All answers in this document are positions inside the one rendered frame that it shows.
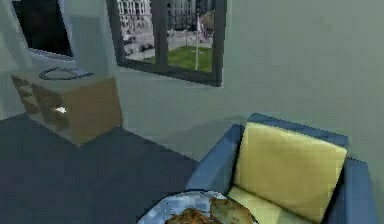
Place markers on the blue armchair with yellow cushions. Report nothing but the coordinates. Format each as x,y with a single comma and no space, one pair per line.
220,163

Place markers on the white plate of pasta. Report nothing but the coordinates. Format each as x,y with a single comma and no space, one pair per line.
190,208

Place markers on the dark grey framed window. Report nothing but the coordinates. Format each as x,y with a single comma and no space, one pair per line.
166,36

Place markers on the black television set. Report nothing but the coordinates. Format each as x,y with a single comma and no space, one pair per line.
43,26

